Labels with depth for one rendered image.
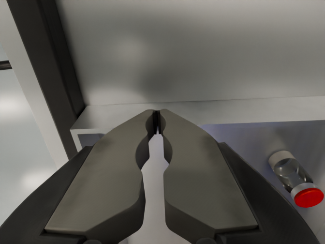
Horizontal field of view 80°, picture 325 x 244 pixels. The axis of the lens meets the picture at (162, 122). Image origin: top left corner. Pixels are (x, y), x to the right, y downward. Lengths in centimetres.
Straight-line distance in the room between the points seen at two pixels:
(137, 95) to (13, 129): 143
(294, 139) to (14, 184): 189
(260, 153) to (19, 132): 147
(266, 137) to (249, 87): 5
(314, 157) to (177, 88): 15
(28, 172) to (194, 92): 168
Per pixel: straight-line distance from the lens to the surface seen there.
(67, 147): 18
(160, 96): 16
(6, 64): 121
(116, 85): 16
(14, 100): 143
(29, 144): 158
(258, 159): 21
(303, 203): 20
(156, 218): 27
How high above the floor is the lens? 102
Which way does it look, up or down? 58 degrees down
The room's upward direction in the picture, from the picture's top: 180 degrees counter-clockwise
